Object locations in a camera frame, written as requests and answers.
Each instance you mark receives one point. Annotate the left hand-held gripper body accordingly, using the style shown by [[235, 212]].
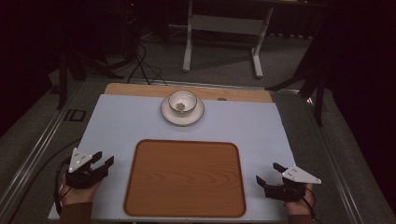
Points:
[[81, 178]]

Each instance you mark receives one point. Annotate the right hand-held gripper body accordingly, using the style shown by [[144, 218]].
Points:
[[289, 186]]

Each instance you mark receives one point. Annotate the person's left hand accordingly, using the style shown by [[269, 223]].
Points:
[[77, 195]]

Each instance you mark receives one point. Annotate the person's right hand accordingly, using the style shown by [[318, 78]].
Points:
[[297, 207]]

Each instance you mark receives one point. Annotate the light blue mat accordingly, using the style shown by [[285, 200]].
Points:
[[118, 124]]

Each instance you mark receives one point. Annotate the brown wooden tray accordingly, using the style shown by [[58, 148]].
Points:
[[185, 179]]

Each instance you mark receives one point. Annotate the dark tripod stand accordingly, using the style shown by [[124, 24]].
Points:
[[63, 77], [317, 93]]

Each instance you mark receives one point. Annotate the white saucer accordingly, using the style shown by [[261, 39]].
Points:
[[182, 118]]

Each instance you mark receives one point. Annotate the small pale object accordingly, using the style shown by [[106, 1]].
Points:
[[180, 106]]

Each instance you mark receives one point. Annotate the white bowl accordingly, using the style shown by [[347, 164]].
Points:
[[182, 101]]

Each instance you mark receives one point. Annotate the black equipment tower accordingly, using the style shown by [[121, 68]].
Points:
[[130, 28]]

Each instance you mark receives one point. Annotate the white metal stand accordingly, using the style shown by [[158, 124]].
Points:
[[227, 25]]

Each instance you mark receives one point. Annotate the metal floor rail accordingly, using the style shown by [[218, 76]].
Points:
[[37, 143], [336, 174]]

